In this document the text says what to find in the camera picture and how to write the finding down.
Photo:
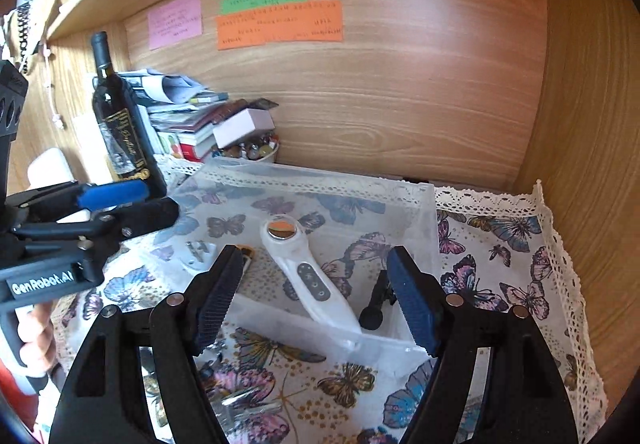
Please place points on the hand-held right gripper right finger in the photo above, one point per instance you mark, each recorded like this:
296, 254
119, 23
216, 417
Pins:
411, 305

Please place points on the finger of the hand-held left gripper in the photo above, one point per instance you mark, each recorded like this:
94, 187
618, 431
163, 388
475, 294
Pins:
114, 194
145, 218

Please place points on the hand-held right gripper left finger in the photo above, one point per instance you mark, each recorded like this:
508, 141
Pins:
216, 300

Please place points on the white handheld massager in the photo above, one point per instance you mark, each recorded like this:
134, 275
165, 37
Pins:
305, 274

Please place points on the clear plastic storage box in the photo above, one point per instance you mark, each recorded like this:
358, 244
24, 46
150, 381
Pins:
320, 204

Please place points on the person's left hand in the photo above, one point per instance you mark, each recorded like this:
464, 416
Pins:
35, 331

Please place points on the small black tool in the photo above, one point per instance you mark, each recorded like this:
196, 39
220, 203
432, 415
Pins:
372, 311

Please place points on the white plug adapter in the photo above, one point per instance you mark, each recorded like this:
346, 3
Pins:
199, 256

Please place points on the orange and black small item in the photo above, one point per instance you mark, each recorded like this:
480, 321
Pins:
246, 254

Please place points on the dark wine bottle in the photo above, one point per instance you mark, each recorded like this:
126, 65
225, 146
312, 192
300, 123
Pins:
122, 133

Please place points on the white rounded object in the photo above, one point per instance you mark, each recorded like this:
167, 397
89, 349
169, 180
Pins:
50, 168

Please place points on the stack of books and papers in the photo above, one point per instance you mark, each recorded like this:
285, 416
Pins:
175, 113

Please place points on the butterfly print lace tablecloth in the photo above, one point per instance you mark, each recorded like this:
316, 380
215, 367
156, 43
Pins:
500, 244

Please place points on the metal keys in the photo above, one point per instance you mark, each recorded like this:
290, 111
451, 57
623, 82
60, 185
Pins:
245, 406

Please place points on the red cloth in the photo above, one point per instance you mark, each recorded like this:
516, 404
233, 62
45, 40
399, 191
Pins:
17, 391

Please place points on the cup of paint tubes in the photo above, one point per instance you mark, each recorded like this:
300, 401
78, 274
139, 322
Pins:
255, 151

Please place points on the pink and white box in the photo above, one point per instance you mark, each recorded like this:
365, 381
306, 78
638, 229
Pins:
242, 126

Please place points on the pink sticky note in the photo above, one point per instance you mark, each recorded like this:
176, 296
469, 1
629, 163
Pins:
175, 21

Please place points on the orange sticky note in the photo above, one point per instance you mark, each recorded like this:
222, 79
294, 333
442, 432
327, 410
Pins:
280, 28

